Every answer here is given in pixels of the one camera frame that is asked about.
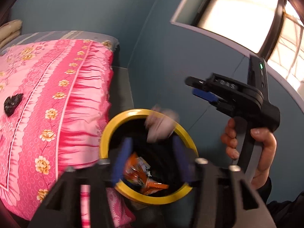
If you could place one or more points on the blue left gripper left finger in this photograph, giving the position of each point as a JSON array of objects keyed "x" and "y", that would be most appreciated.
[{"x": 119, "y": 161}]

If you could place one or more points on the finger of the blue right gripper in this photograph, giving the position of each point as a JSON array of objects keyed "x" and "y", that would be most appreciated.
[{"x": 207, "y": 96}]

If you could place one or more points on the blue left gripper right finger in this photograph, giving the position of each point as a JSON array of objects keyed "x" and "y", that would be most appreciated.
[{"x": 185, "y": 158}]

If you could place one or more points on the orange snack wrapper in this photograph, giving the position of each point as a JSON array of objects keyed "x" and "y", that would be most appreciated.
[{"x": 137, "y": 172}]

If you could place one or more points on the beige wrapper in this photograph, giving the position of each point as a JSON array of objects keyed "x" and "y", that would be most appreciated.
[{"x": 160, "y": 124}]

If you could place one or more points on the black plastic bag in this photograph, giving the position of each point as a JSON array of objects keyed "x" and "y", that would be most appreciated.
[{"x": 11, "y": 103}]

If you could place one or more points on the yellow rimmed black trash bin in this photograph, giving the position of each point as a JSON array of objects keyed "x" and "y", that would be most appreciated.
[{"x": 159, "y": 155}]

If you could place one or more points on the person's right hand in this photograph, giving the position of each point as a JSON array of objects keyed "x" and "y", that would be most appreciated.
[{"x": 229, "y": 138}]

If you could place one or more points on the pink floral blanket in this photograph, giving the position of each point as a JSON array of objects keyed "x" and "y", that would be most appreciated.
[{"x": 59, "y": 121}]

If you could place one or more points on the grey striped bed sheet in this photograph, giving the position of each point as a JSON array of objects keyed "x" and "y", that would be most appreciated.
[{"x": 56, "y": 35}]

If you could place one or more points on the beige folded quilt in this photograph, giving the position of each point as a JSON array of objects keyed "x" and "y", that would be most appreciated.
[{"x": 10, "y": 31}]

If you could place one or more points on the window frame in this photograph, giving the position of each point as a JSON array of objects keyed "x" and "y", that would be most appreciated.
[{"x": 271, "y": 29}]

